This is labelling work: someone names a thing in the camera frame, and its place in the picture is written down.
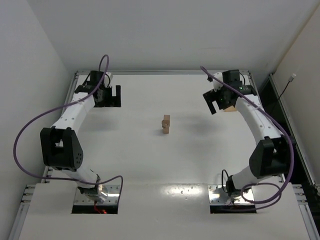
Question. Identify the lone wooden cube block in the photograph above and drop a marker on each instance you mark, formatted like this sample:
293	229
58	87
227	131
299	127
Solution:
166	117

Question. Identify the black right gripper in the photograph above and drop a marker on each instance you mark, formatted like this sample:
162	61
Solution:
211	94

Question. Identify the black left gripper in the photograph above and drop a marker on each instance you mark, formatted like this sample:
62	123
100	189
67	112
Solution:
111	100

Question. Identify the metal base plate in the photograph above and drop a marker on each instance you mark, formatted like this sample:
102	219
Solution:
110	193
217	197

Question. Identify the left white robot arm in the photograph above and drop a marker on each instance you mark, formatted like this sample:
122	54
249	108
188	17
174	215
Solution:
61	148

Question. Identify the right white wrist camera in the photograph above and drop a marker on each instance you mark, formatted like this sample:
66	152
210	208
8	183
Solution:
216	85

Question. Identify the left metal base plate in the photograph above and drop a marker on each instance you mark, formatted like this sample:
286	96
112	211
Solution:
110	193

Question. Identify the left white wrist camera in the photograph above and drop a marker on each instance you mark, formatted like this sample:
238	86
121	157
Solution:
108	79

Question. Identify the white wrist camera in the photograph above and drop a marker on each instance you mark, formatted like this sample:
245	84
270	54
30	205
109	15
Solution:
216	85
108	79

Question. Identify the translucent orange plastic holder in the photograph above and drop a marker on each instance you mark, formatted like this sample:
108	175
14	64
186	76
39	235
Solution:
230	109

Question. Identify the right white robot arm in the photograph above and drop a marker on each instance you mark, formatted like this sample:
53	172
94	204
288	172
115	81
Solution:
274	151

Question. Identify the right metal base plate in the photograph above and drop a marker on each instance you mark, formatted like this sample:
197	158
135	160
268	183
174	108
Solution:
217	197

